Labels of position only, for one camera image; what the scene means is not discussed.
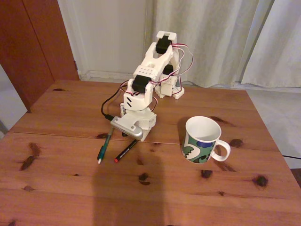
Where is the white mug green blue pattern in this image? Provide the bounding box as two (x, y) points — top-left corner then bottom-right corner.
(181, 115), (231, 163)

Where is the green transparent pen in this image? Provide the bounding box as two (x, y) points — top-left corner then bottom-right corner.
(97, 128), (115, 165)

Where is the cream curtain panel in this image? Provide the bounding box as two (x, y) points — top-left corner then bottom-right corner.
(145, 0), (275, 88)

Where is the silver camera box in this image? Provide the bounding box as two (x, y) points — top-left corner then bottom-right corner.
(110, 115), (143, 142)

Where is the black camera cable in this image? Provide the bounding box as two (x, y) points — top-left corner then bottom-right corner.
(101, 88), (116, 121)

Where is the white curtain panel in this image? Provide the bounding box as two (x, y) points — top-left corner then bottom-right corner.
(242, 0), (301, 89)

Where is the black pen red cap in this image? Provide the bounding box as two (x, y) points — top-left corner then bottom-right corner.
(114, 140), (138, 163)

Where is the brown wooden cabinet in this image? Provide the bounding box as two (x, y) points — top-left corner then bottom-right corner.
(0, 0), (79, 113)

